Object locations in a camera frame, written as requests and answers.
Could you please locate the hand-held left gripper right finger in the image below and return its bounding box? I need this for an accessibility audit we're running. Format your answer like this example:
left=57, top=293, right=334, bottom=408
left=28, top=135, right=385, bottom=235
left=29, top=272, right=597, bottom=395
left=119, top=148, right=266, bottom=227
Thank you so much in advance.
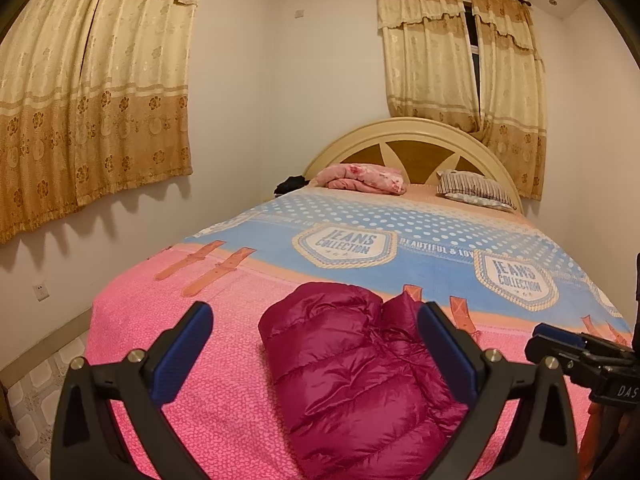
left=417, top=302, right=581, bottom=480

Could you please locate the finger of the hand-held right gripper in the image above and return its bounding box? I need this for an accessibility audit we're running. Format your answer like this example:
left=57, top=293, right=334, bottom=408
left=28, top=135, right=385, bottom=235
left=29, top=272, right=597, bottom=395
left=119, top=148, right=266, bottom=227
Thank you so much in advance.
left=525, top=334, right=603, bottom=378
left=532, top=323, right=632, bottom=356

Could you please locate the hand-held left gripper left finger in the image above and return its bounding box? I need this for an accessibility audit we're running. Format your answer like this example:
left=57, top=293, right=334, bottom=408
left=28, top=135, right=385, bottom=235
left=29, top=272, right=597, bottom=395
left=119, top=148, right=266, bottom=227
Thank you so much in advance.
left=50, top=301, right=216, bottom=480

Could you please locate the magenta quilted down jacket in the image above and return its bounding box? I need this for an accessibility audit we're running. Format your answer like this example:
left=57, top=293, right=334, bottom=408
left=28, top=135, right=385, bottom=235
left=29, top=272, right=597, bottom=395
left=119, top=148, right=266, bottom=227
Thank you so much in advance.
left=258, top=281, right=473, bottom=480

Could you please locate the bed with pink-blue blanket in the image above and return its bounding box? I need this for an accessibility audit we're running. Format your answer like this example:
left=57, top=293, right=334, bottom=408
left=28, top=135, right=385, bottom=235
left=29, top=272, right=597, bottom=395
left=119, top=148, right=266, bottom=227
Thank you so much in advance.
left=85, top=182, right=633, bottom=480

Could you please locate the striped pillow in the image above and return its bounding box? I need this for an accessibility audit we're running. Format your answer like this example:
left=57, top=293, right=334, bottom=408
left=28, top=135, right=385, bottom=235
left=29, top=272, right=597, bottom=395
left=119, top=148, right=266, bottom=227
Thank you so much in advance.
left=436, top=169, right=517, bottom=211

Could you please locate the pink floral folded blanket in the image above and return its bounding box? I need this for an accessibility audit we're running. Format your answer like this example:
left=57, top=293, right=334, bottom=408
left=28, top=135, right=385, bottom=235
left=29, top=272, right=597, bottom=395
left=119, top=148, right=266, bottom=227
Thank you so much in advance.
left=316, top=162, right=407, bottom=196

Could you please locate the black cloth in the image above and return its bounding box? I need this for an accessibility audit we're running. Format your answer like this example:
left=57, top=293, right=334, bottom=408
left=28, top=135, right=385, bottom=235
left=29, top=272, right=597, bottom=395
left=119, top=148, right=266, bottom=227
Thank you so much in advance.
left=274, top=175, right=307, bottom=195

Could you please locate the cream wooden bed headboard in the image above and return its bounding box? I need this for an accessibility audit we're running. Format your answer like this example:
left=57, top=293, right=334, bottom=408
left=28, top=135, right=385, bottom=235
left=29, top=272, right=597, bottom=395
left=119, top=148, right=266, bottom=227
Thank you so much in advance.
left=303, top=117, right=524, bottom=213

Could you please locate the wide beige floral curtain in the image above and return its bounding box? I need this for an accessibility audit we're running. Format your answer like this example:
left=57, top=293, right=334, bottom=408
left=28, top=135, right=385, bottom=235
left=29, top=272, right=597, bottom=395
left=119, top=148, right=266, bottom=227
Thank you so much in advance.
left=0, top=0, right=208, bottom=246

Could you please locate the dark window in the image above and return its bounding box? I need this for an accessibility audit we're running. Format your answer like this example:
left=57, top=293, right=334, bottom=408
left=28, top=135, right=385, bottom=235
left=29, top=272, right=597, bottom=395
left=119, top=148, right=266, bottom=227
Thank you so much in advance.
left=464, top=1, right=482, bottom=91

